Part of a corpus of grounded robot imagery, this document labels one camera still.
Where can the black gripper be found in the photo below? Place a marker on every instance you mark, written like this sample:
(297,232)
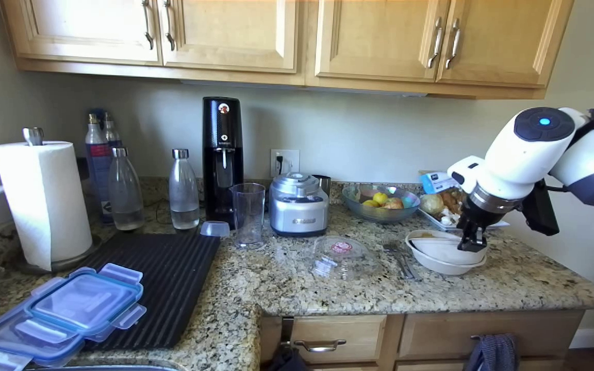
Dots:
(482,218)

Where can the cream ceramic bowl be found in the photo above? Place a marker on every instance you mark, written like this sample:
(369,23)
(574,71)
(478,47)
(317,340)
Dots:
(441,269)
(437,246)

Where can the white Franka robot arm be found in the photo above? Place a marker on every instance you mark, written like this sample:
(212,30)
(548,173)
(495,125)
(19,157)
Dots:
(530,151)

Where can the glass fruit bowl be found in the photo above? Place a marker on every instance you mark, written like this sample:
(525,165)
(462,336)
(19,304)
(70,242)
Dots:
(407,207)

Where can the white mushroom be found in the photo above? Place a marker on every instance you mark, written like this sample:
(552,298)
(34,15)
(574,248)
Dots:
(448,218)

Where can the brown round vegetable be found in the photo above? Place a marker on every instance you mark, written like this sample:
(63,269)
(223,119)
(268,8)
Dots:
(454,198)

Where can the brown skinned onion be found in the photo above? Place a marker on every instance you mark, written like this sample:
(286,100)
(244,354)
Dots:
(431,204)

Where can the blue white food package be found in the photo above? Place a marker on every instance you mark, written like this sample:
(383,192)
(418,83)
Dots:
(437,181)

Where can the orange citrus fruit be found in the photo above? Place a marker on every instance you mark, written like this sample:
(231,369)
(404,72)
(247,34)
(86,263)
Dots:
(392,204)

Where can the yellow lemon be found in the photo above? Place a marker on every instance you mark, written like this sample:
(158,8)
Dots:
(379,198)
(369,204)

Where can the wood drawer base cabinet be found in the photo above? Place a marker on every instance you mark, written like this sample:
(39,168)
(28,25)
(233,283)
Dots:
(434,336)

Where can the grey hanging towel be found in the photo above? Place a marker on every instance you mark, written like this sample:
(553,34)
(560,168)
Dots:
(491,353)

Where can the clear plastic container pink label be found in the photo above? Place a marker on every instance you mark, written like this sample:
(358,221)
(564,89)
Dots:
(340,248)

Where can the silver white food chopper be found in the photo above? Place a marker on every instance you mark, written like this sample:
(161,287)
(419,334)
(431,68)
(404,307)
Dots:
(297,208)

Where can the dark hanging cloth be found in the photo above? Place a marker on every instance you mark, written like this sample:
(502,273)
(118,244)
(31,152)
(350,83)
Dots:
(287,361)

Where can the clear drinking glass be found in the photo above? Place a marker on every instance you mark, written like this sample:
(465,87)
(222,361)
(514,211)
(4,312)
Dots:
(247,217)

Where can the small grey plastic cap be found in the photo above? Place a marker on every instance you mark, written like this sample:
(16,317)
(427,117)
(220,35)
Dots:
(216,230)

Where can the black soda maker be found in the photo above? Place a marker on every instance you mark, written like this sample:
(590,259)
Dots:
(223,137)

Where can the clear plastic bottle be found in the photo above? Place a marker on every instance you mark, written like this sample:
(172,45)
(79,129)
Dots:
(184,192)
(126,197)

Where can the black ribbed drying mat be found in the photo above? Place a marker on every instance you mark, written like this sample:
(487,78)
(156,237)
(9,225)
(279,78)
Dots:
(166,281)

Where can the dark capped bottle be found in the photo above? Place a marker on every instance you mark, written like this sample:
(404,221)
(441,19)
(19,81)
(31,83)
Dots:
(111,134)

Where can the dark blue bottle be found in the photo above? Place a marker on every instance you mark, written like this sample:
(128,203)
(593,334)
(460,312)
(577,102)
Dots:
(95,172)

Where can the small blue latch food container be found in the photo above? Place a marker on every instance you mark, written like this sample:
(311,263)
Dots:
(87,300)

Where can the white paper towel roll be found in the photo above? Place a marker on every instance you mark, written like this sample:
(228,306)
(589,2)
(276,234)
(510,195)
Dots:
(42,198)

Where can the metal paper towel holder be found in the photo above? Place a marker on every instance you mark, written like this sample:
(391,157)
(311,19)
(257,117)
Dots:
(31,134)

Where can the large blue latch food container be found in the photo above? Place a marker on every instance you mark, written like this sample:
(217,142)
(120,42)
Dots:
(9,336)

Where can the white wall outlet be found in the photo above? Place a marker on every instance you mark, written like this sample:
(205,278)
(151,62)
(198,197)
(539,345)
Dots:
(289,159)

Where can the light wood wall cabinet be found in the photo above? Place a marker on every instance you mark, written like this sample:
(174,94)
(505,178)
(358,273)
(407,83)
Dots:
(242,34)

